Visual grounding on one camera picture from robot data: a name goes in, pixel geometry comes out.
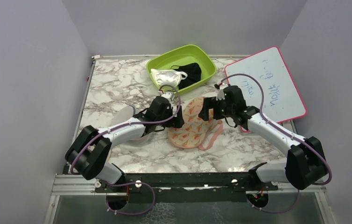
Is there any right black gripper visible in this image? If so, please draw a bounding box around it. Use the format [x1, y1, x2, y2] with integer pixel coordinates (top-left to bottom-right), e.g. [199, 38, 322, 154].
[199, 96, 235, 121]

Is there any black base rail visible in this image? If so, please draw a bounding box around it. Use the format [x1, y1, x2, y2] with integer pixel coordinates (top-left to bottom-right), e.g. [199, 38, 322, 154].
[95, 172, 278, 203]

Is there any white mesh laundry bag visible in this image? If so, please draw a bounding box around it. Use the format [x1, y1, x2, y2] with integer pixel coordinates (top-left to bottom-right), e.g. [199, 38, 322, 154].
[110, 105, 152, 147]

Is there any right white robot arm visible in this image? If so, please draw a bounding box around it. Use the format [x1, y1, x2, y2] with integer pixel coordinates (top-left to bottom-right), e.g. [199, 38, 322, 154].
[198, 85, 331, 190]

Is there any black bra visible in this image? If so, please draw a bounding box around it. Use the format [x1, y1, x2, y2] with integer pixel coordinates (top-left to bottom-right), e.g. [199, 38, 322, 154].
[171, 63, 202, 90]

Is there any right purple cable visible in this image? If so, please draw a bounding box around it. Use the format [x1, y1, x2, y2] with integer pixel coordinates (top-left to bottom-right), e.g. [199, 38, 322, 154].
[214, 73, 333, 186]

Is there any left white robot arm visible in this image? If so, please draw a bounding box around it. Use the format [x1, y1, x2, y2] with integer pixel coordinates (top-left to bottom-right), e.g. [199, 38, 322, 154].
[65, 96, 184, 192]

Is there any pink framed whiteboard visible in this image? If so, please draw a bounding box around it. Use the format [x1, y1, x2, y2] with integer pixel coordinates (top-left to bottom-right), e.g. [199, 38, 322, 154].
[225, 46, 307, 123]

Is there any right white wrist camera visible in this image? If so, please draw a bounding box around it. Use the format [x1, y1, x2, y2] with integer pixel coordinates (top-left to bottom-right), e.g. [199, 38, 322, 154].
[216, 89, 225, 101]

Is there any white satin bra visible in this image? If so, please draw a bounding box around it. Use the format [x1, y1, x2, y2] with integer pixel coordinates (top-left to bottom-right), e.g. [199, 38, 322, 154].
[150, 69, 188, 87]

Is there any green plastic basin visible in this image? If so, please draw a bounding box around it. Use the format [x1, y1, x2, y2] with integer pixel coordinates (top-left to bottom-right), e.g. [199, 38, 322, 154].
[146, 44, 217, 95]

